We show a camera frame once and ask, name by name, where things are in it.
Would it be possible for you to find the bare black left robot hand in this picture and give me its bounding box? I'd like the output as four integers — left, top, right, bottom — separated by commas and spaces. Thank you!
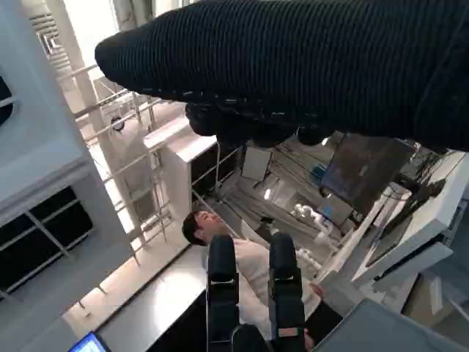
204, 232, 313, 352

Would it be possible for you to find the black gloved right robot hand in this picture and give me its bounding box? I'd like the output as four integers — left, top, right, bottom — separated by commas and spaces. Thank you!
94, 0, 469, 152

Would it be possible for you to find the person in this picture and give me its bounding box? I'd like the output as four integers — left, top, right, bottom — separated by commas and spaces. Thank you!
182, 209, 345, 352

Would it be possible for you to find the dark computer monitor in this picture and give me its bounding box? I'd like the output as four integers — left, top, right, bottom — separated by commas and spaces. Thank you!
321, 132, 417, 217

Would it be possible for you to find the white cubby shelf unit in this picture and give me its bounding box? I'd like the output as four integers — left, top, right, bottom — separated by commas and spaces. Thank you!
0, 153, 135, 294
144, 117, 237, 206

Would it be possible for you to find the blue screen monitor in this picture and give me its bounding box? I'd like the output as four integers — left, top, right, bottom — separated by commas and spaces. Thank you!
67, 331, 108, 352

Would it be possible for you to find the white office desk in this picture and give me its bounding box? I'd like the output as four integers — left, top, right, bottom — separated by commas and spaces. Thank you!
317, 150, 469, 294

